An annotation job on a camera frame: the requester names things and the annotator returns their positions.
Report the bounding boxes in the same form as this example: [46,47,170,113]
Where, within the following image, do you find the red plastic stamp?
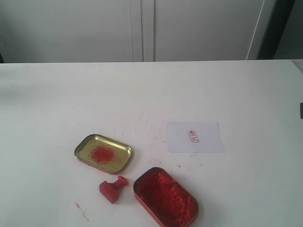
[99,176,128,204]

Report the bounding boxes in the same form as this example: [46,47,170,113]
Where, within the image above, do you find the gold tin lid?
[74,134,133,174]

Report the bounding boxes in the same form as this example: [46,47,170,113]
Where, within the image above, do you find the red ink pad tin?
[133,167,199,227]

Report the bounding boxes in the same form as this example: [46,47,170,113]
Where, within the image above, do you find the white paper sheet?
[165,122,227,153]

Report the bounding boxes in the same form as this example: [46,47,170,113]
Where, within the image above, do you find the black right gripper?
[300,103,303,119]

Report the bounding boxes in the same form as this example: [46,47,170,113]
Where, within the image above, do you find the dark post at right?
[257,0,295,60]

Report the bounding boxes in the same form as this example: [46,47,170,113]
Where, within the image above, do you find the white cabinet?
[0,0,275,63]

